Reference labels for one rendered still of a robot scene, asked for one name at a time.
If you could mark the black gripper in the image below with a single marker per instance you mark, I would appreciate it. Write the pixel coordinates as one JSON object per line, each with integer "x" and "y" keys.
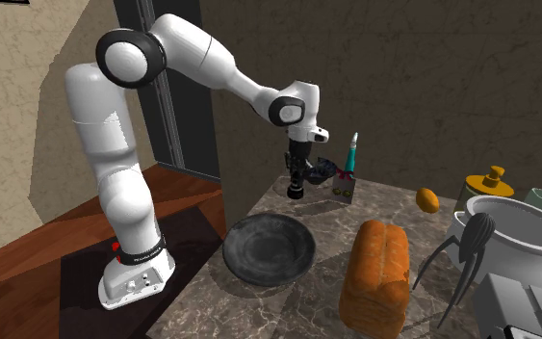
{"x": 299, "y": 157}

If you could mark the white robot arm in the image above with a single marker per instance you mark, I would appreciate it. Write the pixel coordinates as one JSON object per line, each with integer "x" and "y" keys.
{"x": 111, "y": 155}

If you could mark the dark blue bowl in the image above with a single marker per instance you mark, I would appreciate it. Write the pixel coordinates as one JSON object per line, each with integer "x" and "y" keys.
{"x": 324, "y": 170}

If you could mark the black plate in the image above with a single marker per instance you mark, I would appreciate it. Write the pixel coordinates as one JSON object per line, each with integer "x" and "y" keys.
{"x": 268, "y": 249}

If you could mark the dark door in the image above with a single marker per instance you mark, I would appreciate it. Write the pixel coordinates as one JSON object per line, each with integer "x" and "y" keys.
{"x": 190, "y": 108}

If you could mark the orange fruit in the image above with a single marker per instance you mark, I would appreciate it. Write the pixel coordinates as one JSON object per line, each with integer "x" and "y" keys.
{"x": 427, "y": 200}

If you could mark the brown bread loaf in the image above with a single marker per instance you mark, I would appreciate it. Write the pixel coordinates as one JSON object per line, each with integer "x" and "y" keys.
{"x": 374, "y": 277}

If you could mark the jar with yellow pump lid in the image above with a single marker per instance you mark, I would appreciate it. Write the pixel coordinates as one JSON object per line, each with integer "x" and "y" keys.
{"x": 488, "y": 185}

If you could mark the black spider-legged citrus juicer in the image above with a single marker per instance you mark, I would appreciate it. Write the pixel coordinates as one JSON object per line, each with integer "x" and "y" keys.
{"x": 476, "y": 234}

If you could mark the white pot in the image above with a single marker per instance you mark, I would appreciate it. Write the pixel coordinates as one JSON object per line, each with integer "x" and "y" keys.
{"x": 528, "y": 256}

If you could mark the grey toaster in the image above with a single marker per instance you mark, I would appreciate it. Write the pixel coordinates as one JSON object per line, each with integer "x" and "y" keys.
{"x": 510, "y": 305}

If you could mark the dark robot stand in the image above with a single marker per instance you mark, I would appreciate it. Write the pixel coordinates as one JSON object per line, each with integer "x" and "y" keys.
{"x": 78, "y": 300}

